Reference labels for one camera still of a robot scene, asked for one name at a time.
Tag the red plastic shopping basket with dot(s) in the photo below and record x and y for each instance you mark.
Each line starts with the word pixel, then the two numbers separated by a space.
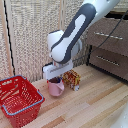
pixel 19 101

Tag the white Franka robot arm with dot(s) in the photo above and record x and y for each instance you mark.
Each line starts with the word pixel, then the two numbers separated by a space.
pixel 74 30

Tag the pink mug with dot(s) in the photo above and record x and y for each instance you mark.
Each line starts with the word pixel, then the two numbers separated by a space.
pixel 56 87

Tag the red yellow snack box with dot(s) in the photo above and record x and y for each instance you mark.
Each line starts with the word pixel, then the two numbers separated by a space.
pixel 73 78

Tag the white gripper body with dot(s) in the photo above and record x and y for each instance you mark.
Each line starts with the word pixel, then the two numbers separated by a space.
pixel 57 70

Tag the brown drawer cabinet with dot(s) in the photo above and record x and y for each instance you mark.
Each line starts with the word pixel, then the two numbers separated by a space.
pixel 109 45

